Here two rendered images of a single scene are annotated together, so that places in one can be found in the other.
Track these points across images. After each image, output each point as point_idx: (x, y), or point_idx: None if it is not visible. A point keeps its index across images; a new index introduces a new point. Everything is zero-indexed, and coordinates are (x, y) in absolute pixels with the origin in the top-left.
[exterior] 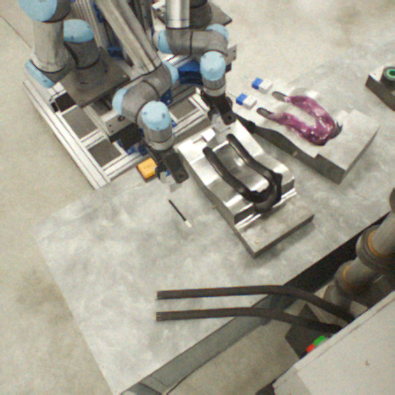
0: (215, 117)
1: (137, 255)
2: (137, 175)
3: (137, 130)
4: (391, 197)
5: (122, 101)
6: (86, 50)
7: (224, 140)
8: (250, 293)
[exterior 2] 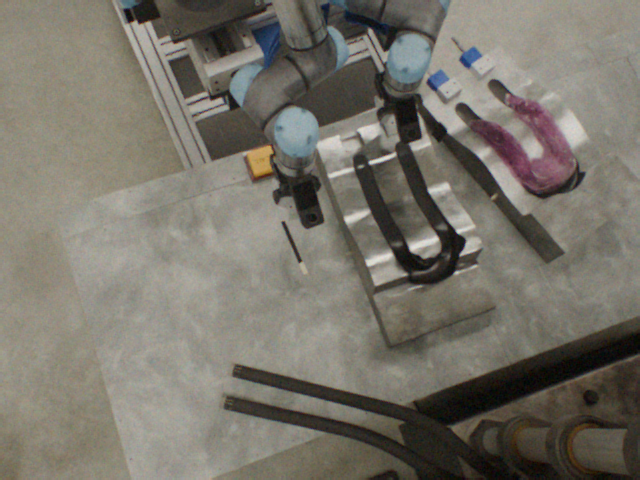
0: (388, 117)
1: (217, 299)
2: (243, 167)
3: None
4: (629, 439)
5: (246, 90)
6: None
7: (391, 151)
8: (370, 410)
